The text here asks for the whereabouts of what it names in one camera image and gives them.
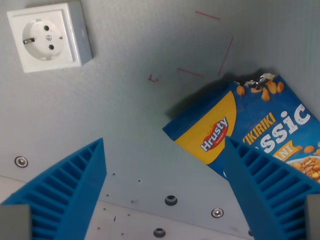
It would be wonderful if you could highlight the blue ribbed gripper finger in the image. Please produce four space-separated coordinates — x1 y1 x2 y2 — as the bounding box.
0 137 108 240
223 135 320 240

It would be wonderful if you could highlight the silver flat head screw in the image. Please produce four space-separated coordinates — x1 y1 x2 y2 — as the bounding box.
14 155 29 169
211 207 224 219

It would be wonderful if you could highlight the blue Hrusty peanut snack box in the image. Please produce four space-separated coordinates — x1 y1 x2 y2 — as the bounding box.
162 72 320 185

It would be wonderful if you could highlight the grey rubber grommet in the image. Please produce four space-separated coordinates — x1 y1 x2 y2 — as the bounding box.
164 195 179 207
153 227 166 239

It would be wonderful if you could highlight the white wall power socket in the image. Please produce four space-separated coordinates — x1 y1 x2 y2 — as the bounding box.
6 0 93 74

